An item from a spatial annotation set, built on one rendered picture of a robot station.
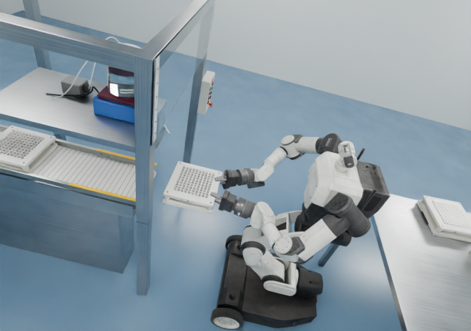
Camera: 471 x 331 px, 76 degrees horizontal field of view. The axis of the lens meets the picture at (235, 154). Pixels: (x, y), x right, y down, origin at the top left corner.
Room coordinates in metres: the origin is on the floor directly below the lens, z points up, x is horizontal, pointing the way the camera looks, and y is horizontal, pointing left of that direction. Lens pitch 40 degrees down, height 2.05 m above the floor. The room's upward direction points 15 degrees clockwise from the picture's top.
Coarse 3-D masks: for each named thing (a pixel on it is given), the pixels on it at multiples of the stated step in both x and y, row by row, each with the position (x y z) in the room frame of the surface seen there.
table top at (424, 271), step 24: (384, 216) 1.26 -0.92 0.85; (408, 216) 1.31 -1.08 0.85; (384, 240) 1.08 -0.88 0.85; (408, 240) 1.13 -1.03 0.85; (432, 240) 1.17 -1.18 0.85; (456, 240) 1.22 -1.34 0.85; (384, 264) 0.95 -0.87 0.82; (408, 264) 0.96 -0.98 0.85; (432, 264) 1.01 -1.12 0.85; (456, 264) 1.05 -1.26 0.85; (408, 288) 0.83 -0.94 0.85; (432, 288) 0.87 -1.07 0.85; (456, 288) 0.90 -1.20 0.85; (408, 312) 0.71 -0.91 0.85; (432, 312) 0.74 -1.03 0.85; (456, 312) 0.78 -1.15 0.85
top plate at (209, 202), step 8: (176, 168) 1.11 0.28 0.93; (192, 168) 1.14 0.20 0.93; (200, 168) 1.15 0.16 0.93; (208, 168) 1.17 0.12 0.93; (176, 176) 1.05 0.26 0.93; (216, 176) 1.13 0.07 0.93; (168, 184) 0.99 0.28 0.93; (200, 184) 1.04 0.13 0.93; (208, 184) 1.06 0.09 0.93; (216, 184) 1.07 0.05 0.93; (168, 192) 0.94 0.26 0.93; (176, 192) 0.95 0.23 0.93; (192, 192) 0.98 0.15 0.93; (216, 192) 1.02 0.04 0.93; (184, 200) 0.93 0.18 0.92; (192, 200) 0.93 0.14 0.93; (200, 200) 0.94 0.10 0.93; (208, 200) 0.96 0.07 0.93
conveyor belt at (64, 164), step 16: (48, 160) 1.04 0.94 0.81; (64, 160) 1.07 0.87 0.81; (80, 160) 1.09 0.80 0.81; (96, 160) 1.12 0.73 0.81; (112, 160) 1.16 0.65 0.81; (48, 176) 0.94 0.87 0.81; (64, 176) 0.96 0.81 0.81; (80, 176) 0.99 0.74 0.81; (96, 176) 1.02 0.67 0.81; (112, 176) 1.04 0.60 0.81; (128, 176) 1.07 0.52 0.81; (112, 192) 0.94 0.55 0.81; (128, 192) 0.97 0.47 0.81
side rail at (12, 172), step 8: (0, 168) 0.88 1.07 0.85; (8, 168) 0.89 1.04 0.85; (24, 176) 0.88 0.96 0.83; (32, 176) 0.89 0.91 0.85; (40, 176) 0.90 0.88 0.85; (56, 184) 0.89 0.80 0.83; (64, 184) 0.89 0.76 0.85; (88, 192) 0.89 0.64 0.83; (96, 192) 0.89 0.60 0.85; (120, 200) 0.90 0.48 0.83; (128, 200) 0.90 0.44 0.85
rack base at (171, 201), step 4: (164, 200) 0.93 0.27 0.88; (168, 200) 0.93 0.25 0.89; (172, 200) 0.94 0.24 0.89; (176, 200) 0.94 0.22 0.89; (172, 204) 0.93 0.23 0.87; (176, 204) 0.93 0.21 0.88; (180, 204) 0.93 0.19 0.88; (184, 204) 0.93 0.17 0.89; (188, 204) 0.94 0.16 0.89; (192, 204) 0.94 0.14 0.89; (196, 204) 0.95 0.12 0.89; (188, 208) 0.93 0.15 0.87; (192, 208) 0.93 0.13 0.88; (196, 208) 0.93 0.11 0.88; (200, 208) 0.93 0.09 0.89; (204, 208) 0.94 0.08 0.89; (212, 208) 0.95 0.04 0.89; (204, 212) 0.93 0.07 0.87; (208, 212) 0.93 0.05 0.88
